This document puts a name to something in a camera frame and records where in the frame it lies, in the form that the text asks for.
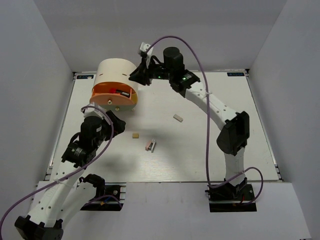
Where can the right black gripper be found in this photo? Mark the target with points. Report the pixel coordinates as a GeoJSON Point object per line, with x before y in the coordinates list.
{"type": "Point", "coordinates": [143, 75]}

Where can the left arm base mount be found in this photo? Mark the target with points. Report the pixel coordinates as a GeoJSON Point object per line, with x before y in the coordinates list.
{"type": "Point", "coordinates": [110, 199]}

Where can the green cap black highlighter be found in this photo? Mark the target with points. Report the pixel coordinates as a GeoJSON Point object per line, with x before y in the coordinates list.
{"type": "Point", "coordinates": [126, 94]}

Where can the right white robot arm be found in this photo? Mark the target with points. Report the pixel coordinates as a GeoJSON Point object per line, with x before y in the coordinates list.
{"type": "Point", "coordinates": [234, 126]}

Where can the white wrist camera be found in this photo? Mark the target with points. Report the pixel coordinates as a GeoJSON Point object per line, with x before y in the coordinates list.
{"type": "Point", "coordinates": [93, 110]}
{"type": "Point", "coordinates": [145, 51]}

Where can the grey white eraser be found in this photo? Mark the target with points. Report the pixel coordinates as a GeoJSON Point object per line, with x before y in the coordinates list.
{"type": "Point", "coordinates": [178, 118]}

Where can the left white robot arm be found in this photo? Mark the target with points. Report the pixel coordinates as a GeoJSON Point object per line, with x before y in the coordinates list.
{"type": "Point", "coordinates": [69, 191]}

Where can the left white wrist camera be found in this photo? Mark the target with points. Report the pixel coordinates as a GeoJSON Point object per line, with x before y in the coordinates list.
{"type": "Point", "coordinates": [93, 110]}

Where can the cream cylindrical desk organizer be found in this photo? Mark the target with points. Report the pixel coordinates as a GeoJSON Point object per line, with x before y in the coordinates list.
{"type": "Point", "coordinates": [116, 70]}

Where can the orange organizer drawer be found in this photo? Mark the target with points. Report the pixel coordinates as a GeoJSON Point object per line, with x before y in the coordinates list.
{"type": "Point", "coordinates": [102, 96]}

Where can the pink cap black highlighter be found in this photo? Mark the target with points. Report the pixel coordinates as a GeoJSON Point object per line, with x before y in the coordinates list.
{"type": "Point", "coordinates": [113, 91]}

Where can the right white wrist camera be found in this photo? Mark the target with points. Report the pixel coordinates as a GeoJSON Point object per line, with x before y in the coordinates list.
{"type": "Point", "coordinates": [145, 51]}

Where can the small beige eraser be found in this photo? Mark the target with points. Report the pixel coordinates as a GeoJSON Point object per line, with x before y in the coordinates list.
{"type": "Point", "coordinates": [135, 135]}

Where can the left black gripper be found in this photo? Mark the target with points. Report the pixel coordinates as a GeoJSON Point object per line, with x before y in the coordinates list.
{"type": "Point", "coordinates": [118, 124]}

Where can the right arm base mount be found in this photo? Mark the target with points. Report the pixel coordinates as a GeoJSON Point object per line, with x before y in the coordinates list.
{"type": "Point", "coordinates": [222, 201]}

